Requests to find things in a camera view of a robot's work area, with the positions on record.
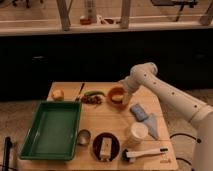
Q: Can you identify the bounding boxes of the beige block on plate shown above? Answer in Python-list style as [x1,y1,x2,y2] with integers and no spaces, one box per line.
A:
[99,137,112,161]

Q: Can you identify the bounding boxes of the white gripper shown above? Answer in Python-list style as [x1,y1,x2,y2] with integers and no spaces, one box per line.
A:
[120,76,139,105]

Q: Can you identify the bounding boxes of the black pole left edge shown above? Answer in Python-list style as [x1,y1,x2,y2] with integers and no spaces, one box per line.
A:
[2,137,12,171]

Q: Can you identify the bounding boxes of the black handled knife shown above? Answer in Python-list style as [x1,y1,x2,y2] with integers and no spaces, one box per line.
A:
[75,83,85,101]

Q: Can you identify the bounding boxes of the black cable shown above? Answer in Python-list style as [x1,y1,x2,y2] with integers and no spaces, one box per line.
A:
[169,132,203,171]

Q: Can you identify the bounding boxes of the white handled black brush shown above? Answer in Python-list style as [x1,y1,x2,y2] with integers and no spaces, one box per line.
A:
[122,148,168,163]

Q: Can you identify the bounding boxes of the dark round plate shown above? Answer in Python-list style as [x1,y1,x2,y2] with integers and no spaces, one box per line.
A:
[92,132,120,162]

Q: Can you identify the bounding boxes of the green plastic tray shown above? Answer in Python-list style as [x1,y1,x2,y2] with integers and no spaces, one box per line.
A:
[20,101,81,161]

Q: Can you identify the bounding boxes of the light blue cloth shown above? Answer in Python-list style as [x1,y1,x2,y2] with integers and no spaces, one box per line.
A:
[144,113,159,140]

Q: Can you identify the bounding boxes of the small metal cup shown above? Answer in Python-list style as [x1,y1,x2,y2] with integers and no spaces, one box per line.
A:
[77,129,91,145]

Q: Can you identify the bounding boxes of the yellow round fruit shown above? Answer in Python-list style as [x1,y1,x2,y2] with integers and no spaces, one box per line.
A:
[51,89,64,101]

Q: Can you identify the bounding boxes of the brown grape bunch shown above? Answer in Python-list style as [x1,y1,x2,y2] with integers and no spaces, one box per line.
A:
[81,95,102,105]

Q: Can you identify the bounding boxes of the wooden table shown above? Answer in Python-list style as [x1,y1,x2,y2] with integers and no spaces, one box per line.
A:
[20,87,178,171]

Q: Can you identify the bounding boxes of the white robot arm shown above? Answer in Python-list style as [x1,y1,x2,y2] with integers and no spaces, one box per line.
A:
[121,62,213,171]

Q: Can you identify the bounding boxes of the blue sponge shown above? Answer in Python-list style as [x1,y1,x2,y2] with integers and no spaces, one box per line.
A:
[130,104,148,122]

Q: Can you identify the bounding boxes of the orange bowl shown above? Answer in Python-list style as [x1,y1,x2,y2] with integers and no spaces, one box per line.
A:
[106,86,127,110]

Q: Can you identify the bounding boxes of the white bottle on shelf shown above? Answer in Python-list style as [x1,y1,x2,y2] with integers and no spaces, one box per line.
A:
[84,0,97,23]

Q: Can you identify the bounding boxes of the white plastic cup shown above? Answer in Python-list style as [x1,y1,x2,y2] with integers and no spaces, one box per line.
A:
[127,122,148,144]

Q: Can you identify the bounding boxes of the green chili pepper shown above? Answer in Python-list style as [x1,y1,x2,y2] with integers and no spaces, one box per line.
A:
[84,91,105,97]

